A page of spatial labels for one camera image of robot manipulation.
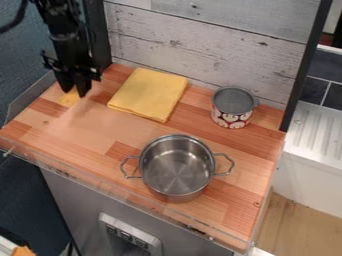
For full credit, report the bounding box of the silver pot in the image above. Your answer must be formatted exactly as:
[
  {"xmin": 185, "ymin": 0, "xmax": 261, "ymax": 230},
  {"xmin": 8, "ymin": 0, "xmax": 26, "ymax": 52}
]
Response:
[{"xmin": 117, "ymin": 133, "xmax": 237, "ymax": 204}]

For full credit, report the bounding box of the yellow cloth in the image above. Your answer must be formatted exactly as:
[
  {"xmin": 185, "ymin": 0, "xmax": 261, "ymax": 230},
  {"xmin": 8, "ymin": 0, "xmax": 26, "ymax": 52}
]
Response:
[{"xmin": 105, "ymin": 67, "xmax": 190, "ymax": 124}]

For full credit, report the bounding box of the yellow brush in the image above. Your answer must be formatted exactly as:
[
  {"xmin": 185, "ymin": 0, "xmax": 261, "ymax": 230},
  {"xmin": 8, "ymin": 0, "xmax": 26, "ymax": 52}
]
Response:
[{"xmin": 58, "ymin": 87, "xmax": 85, "ymax": 109}]

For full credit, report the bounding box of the red and white can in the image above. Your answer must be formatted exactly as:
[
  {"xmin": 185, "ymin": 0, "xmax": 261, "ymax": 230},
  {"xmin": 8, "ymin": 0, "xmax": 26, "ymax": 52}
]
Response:
[{"xmin": 209, "ymin": 85, "xmax": 261, "ymax": 130}]

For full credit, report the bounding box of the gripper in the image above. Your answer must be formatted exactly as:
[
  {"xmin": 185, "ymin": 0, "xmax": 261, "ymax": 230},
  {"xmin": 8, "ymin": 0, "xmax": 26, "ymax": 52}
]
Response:
[{"xmin": 40, "ymin": 49, "xmax": 105, "ymax": 99}]

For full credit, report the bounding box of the white cabinet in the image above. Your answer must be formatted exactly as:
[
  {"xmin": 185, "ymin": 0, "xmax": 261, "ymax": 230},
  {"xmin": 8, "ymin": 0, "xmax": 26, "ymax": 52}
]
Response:
[{"xmin": 269, "ymin": 43, "xmax": 342, "ymax": 220}]

